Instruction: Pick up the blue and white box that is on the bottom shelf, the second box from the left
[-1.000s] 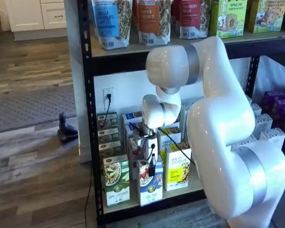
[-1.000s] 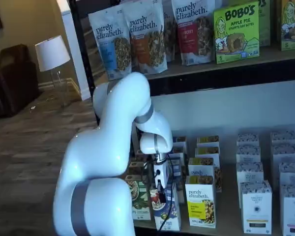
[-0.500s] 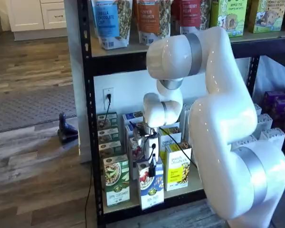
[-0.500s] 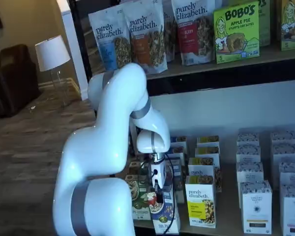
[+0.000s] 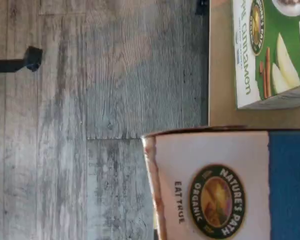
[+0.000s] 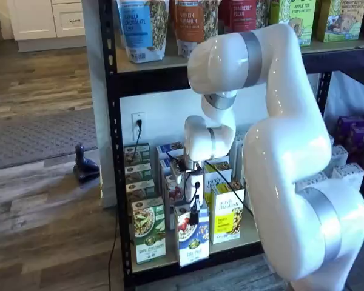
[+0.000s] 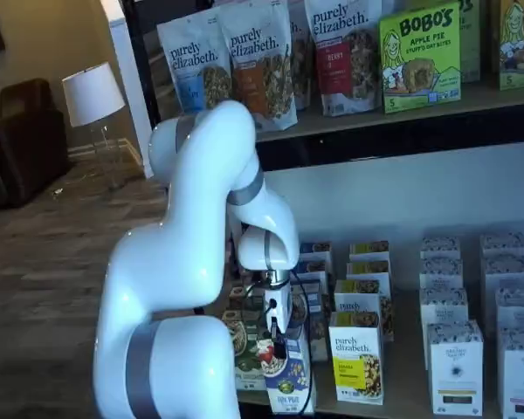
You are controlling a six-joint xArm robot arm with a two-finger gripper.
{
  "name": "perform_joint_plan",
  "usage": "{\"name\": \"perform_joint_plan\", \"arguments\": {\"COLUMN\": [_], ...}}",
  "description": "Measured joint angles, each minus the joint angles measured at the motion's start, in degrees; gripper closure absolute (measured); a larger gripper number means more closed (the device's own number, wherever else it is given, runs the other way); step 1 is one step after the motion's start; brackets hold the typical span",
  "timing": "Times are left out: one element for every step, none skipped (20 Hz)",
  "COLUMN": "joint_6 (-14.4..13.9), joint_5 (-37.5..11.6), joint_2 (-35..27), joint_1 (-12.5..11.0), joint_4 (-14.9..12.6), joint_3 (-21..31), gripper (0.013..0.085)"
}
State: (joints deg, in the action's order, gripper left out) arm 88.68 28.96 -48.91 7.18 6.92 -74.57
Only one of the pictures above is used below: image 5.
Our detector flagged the blue white oatmeal box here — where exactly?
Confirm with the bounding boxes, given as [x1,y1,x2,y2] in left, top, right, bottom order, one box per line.
[140,125,300,240]

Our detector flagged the green apple cinnamon oatmeal box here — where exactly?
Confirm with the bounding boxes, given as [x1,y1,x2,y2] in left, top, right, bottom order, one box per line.
[230,0,300,110]

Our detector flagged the black metal stand leg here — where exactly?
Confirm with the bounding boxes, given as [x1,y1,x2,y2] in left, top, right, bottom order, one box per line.
[0,45,44,74]

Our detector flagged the black metal shelf frame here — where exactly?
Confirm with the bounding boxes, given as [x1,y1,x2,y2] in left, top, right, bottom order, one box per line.
[194,0,211,16]

